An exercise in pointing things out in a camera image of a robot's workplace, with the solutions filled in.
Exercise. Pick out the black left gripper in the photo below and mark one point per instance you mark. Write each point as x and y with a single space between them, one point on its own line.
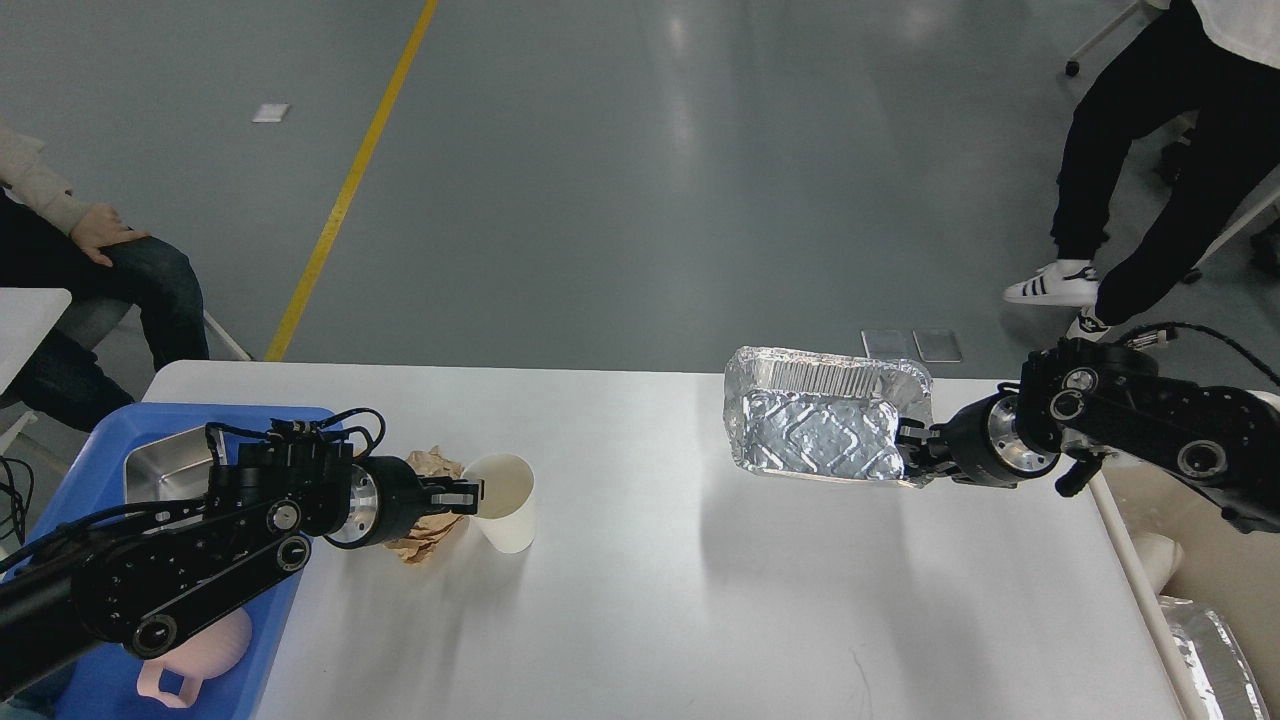
385 498

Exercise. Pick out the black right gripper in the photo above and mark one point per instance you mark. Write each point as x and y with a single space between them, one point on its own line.
978 446

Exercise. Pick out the brown paper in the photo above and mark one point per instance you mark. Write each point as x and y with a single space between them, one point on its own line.
425 535

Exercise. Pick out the white paper cup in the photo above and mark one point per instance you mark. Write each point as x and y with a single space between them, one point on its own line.
506 515

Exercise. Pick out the aluminium foil tray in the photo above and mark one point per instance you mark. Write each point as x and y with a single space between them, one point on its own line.
830 417

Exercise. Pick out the stainless steel tray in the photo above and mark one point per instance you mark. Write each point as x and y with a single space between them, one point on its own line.
174 467

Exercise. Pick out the pink ribbed mug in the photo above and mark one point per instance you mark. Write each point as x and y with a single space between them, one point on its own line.
206 655

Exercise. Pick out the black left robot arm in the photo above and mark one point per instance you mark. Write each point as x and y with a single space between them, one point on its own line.
150 576

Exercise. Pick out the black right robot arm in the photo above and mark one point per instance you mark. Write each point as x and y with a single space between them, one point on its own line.
1083 401

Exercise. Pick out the floor socket plate right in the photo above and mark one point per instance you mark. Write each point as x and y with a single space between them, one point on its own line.
937 346

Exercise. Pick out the floor socket plate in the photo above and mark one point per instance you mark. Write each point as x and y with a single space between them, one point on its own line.
886 344
937 346

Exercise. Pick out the floor socket plate left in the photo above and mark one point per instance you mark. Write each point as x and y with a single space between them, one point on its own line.
886 344

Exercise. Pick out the beige plastic bin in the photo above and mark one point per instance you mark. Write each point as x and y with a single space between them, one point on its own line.
1170 541

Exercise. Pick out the foil tray in beige bin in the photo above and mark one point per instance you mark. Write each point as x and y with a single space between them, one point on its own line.
1220 672

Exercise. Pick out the person in beige sweater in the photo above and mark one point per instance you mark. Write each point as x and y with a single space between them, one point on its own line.
52 239

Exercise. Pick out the white office chair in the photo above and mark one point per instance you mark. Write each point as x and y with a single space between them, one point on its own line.
1173 159

